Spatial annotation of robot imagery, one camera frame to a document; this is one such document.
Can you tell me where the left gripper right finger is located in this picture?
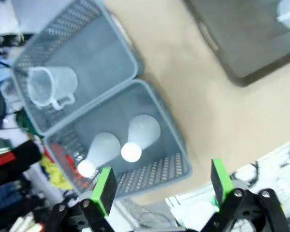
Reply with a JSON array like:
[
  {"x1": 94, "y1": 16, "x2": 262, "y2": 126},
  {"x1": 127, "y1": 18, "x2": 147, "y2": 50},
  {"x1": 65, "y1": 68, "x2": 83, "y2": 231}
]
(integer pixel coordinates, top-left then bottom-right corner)
[{"x1": 200, "y1": 159, "x2": 290, "y2": 232}]

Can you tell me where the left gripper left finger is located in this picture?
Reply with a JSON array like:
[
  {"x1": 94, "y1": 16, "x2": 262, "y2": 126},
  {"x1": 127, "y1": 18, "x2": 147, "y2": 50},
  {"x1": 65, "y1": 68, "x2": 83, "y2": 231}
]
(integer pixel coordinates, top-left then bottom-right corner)
[{"x1": 47, "y1": 166, "x2": 118, "y2": 232}]

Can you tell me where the white plastic flask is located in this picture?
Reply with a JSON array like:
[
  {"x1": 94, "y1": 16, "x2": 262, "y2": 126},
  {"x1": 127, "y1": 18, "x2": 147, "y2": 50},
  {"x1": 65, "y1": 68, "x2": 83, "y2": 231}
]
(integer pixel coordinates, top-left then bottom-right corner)
[
  {"x1": 120, "y1": 114, "x2": 161, "y2": 163},
  {"x1": 76, "y1": 132, "x2": 122, "y2": 178}
]

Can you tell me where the yellow cloth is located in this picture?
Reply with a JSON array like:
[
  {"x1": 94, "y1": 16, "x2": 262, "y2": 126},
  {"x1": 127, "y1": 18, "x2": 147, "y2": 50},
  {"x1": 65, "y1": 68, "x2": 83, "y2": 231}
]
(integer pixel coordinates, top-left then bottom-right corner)
[{"x1": 40, "y1": 154, "x2": 73, "y2": 192}]

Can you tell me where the black cylindrical object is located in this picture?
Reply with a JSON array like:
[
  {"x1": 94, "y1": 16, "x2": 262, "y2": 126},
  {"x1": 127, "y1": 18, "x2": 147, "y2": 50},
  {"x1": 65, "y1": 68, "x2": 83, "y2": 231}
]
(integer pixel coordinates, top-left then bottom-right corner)
[{"x1": 11, "y1": 139, "x2": 43, "y2": 175}]

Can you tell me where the grey mesh basket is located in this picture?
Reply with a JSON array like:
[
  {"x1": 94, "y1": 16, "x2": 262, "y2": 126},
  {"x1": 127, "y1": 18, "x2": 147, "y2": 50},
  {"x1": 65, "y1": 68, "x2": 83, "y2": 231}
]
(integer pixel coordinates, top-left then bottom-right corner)
[
  {"x1": 43, "y1": 79, "x2": 193, "y2": 199},
  {"x1": 12, "y1": 0, "x2": 145, "y2": 136}
]

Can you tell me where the clear plastic measuring cup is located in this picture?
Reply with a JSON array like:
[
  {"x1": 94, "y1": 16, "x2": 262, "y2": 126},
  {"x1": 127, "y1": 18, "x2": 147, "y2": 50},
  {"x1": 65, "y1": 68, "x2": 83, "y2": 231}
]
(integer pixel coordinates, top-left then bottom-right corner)
[{"x1": 26, "y1": 67, "x2": 79, "y2": 111}]

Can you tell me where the dark grey plastic tray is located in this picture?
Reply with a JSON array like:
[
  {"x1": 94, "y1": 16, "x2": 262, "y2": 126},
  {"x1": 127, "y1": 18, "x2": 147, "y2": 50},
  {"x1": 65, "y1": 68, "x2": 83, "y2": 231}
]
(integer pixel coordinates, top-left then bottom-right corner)
[{"x1": 183, "y1": 0, "x2": 290, "y2": 88}]

